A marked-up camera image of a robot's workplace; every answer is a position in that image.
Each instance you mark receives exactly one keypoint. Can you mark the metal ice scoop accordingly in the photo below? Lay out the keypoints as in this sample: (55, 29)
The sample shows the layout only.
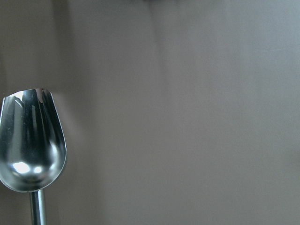
(33, 151)

